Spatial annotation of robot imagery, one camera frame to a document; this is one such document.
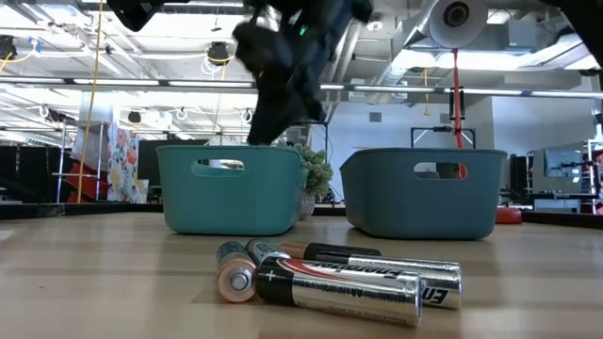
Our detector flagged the grey wall monitor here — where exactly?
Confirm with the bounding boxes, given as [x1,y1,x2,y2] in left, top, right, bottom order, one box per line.
[544,148,585,180]

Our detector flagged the equipment shelving unit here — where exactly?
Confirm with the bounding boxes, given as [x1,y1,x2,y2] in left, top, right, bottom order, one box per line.
[526,139,603,214]

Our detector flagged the long ceiling light strip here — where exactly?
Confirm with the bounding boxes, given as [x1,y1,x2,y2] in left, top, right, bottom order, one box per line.
[0,77,603,99]

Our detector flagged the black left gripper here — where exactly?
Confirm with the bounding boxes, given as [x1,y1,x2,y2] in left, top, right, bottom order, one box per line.
[234,0,373,146]

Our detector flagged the floral patterned panel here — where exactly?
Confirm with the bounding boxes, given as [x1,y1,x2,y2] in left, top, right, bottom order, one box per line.
[106,122,151,204]

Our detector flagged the black room partition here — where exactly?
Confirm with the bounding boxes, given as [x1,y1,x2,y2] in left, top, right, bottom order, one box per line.
[0,144,65,204]

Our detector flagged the yellow extension cable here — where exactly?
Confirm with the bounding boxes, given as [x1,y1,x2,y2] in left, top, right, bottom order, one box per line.
[76,0,106,204]

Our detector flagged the red desk lamp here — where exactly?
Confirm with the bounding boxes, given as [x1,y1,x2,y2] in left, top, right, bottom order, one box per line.
[427,0,524,226]

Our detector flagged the black ceiling-mounted device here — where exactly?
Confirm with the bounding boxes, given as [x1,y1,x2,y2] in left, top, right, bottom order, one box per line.
[205,40,232,67]

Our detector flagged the silver Energizer AA battery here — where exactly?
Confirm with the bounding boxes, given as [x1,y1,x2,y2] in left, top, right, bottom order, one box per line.
[255,256,424,329]
[314,252,464,311]

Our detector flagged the grey metal rack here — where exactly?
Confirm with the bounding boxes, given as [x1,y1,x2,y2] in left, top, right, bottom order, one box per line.
[51,121,107,204]

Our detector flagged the dark teal plastic bin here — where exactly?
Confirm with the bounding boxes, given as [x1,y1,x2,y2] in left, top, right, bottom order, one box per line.
[338,148,509,241]

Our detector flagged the artificial green potted plant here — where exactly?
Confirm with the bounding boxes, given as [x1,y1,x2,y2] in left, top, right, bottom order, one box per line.
[286,142,334,221]

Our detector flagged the black copper-top AA battery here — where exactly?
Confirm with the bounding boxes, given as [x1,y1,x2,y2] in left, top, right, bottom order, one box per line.
[278,241,383,264]

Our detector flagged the red black striped steps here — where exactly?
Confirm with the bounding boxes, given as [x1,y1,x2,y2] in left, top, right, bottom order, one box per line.
[65,158,110,204]

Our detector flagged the black monitor screen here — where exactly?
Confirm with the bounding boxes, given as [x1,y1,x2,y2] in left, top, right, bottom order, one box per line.
[137,138,211,187]

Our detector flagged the light teal plastic bin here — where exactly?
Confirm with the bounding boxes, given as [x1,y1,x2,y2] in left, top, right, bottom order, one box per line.
[155,143,310,236]

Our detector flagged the silver rectangular ceiling duct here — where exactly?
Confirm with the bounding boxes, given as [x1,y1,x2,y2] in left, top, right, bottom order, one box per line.
[376,18,590,95]

